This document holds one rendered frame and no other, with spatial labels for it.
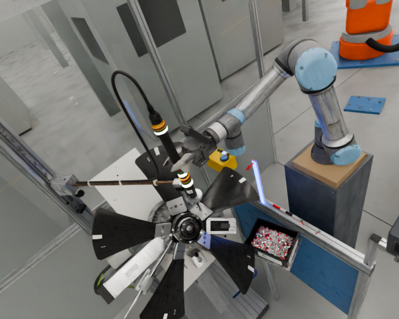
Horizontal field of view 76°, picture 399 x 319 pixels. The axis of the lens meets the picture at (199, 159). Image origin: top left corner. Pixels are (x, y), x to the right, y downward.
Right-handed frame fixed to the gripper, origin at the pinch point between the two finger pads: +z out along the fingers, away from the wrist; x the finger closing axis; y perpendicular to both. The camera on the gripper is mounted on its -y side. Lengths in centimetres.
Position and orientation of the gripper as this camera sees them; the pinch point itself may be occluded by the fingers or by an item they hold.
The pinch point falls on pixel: (169, 164)
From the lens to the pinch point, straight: 87.9
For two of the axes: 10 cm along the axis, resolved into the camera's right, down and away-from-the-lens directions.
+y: 2.9, 7.1, 6.4
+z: -7.2, 6.0, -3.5
